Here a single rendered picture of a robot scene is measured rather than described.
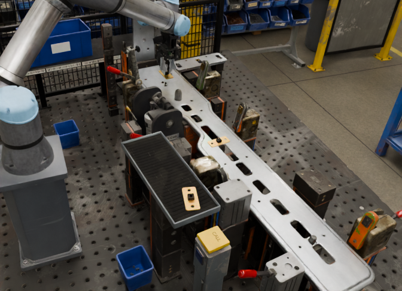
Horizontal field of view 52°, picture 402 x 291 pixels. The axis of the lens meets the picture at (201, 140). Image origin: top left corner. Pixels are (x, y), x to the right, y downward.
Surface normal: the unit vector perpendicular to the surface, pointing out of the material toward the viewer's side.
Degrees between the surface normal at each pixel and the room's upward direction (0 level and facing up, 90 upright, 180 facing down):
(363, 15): 89
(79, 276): 0
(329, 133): 0
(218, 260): 90
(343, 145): 0
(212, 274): 90
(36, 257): 90
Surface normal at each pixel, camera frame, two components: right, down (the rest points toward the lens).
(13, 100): 0.16, -0.72
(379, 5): 0.33, 0.60
